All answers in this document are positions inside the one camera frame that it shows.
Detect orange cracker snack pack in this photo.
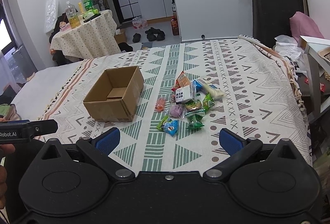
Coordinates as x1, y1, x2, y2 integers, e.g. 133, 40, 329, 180
172, 71, 191, 92

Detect green clear bread snack pack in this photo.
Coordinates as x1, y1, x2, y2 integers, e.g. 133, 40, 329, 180
185, 100, 204, 113

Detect person's left hand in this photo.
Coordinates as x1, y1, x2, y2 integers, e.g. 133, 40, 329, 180
0, 117, 16, 204

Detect open brown cardboard box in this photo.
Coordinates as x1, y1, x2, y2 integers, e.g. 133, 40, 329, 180
83, 66, 144, 122

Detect green bottom snack packet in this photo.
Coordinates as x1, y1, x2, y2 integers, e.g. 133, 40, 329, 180
186, 114, 204, 130

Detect green snack packet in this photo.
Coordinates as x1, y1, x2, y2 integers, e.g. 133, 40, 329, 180
203, 93, 215, 112
186, 114, 204, 130

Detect green snack packet right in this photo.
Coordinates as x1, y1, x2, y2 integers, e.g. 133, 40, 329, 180
203, 93, 215, 112

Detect pink small snack packet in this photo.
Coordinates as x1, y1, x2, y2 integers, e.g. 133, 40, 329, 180
155, 97, 166, 112

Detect green blue chip packet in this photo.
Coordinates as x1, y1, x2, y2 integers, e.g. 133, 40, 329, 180
156, 116, 179, 136

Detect patterned white green bedspread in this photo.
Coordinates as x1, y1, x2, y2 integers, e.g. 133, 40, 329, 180
42, 36, 312, 173

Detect purple round snack packet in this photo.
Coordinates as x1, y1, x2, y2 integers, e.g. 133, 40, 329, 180
168, 104, 185, 118

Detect white long snack pack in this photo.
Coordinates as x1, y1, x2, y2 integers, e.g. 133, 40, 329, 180
195, 78, 226, 100

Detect white black label snack pack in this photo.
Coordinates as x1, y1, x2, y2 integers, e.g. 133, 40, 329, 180
175, 84, 195, 104

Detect round table dotted tablecloth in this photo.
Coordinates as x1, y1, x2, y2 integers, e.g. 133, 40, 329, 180
50, 10, 121, 59

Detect small cardboard box on floor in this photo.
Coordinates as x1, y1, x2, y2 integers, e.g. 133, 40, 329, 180
114, 29, 127, 44

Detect single black slipper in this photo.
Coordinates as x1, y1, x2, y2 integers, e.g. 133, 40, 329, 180
132, 33, 141, 43

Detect white crumpled clothes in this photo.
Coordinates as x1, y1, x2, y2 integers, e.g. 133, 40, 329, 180
273, 35, 305, 69

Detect black slippers pile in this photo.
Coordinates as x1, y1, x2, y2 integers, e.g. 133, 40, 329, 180
145, 27, 166, 42

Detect clear bottle yellow liquid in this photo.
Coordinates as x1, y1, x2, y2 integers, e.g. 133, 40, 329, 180
65, 1, 81, 29

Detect pink white plastic bag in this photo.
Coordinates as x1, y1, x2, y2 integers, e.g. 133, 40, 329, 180
132, 16, 148, 29

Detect white side table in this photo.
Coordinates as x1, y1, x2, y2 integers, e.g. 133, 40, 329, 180
299, 36, 329, 119

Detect green tissue pack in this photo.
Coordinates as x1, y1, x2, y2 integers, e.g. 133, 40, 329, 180
82, 8, 99, 20

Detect red bottle on floor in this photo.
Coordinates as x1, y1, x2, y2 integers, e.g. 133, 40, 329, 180
171, 16, 180, 36

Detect green soda bottle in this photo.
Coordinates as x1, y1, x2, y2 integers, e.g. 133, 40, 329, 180
83, 0, 93, 11

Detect pink pillow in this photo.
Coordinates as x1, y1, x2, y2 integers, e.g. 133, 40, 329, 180
289, 11, 324, 42

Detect white kitchen cabinet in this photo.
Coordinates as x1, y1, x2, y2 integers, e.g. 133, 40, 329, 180
138, 0, 173, 20

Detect black chair back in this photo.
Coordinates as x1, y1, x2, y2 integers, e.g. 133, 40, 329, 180
252, 0, 309, 48

